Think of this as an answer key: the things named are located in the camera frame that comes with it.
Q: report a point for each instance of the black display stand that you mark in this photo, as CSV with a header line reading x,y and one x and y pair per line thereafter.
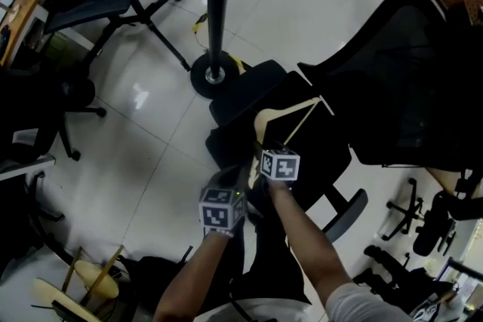
x,y
94,0

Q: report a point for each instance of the person's right forearm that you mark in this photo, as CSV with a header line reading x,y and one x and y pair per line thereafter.
x,y
302,230

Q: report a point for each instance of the light wooden hanger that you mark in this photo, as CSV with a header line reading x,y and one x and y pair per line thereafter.
x,y
266,115

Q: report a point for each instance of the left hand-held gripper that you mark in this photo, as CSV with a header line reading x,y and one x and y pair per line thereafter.
x,y
219,215

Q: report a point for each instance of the light wooden desk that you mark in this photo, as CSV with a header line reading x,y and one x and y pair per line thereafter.
x,y
19,19

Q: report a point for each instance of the black backpack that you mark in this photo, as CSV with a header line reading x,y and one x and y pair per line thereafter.
x,y
158,275

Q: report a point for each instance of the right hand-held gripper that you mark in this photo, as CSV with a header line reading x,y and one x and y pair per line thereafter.
x,y
281,166

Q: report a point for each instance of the person's left forearm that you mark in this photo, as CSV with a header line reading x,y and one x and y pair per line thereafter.
x,y
188,275

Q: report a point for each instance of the person's white shirt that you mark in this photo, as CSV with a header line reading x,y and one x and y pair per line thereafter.
x,y
362,305

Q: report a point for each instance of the dark wooden table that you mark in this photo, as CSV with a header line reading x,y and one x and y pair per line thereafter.
x,y
445,179

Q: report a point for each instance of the black coat rack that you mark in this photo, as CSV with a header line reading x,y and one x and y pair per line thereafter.
x,y
217,11

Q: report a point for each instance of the small round yellow stool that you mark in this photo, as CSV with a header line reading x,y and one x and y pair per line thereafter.
x,y
94,277

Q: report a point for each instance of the black mesh office chair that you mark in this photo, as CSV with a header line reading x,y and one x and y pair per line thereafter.
x,y
396,86

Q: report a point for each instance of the large round yellow stool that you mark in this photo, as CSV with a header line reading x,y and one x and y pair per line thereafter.
x,y
49,294

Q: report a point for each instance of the black router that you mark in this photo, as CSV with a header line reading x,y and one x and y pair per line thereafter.
x,y
64,313

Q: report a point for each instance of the black swivel chair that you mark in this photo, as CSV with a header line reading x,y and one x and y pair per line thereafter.
x,y
434,226

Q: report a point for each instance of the person's black trousers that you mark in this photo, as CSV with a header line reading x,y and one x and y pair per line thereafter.
x,y
264,256

